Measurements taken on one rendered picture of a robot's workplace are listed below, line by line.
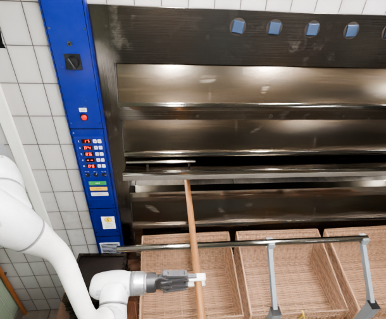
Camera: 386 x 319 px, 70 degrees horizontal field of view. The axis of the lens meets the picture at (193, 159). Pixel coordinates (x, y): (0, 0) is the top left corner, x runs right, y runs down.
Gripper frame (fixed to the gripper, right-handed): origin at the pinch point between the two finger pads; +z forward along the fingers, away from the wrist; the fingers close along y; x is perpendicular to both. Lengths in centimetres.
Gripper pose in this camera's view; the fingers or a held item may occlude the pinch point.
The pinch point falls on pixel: (197, 280)
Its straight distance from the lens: 121.4
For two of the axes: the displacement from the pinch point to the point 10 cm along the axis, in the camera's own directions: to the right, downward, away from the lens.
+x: 0.9, 5.7, -8.2
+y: -0.4, 8.2, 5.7
